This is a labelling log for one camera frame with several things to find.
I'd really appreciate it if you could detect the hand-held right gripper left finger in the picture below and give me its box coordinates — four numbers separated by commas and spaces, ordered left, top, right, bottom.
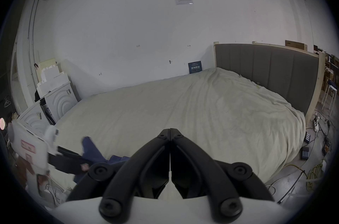
66, 128, 170, 224

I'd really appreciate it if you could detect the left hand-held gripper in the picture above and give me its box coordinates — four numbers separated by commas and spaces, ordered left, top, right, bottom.
7, 121, 91, 192

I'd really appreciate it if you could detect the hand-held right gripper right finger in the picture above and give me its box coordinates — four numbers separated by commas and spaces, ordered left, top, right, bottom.
171, 128, 275, 224

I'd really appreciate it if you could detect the dark blue shirt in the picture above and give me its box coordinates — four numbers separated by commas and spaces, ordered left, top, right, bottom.
74, 136, 131, 184

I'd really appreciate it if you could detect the person's left hand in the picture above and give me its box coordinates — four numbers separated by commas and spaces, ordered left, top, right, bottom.
16, 158, 36, 184

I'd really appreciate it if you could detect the white washing machine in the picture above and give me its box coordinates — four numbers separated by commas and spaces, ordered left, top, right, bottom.
40, 81, 79, 123
18, 103, 57, 134

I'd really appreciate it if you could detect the bed with beige sheet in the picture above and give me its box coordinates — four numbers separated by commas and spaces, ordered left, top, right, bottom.
52, 67, 307, 187

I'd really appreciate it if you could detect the white foam packaging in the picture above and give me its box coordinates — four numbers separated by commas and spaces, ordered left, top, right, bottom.
35, 58, 71, 98

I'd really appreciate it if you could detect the grey padded headboard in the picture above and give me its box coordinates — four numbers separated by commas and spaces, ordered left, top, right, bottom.
214, 43, 319, 118

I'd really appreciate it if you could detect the white stool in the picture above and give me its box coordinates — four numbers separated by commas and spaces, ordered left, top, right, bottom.
324, 80, 339, 116

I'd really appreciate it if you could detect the brown cardboard box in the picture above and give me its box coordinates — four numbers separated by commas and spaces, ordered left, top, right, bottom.
285, 40, 308, 52

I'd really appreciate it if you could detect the coiled yellow cable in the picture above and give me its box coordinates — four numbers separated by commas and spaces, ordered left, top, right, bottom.
305, 162, 326, 192

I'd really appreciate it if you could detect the dark blue wall sign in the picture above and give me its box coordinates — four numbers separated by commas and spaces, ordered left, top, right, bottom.
188, 61, 202, 74

